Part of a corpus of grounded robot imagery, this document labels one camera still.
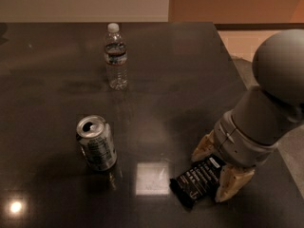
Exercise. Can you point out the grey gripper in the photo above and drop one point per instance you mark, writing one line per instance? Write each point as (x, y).
(237, 145)

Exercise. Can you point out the black rxbar chocolate wrapper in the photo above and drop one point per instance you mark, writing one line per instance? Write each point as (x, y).
(198, 182)

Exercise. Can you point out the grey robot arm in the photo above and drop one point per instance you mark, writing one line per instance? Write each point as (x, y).
(275, 106)

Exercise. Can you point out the clear plastic water bottle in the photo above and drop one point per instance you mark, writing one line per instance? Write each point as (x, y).
(115, 56)

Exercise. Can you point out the silver soda can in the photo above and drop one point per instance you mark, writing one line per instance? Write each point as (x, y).
(93, 134)

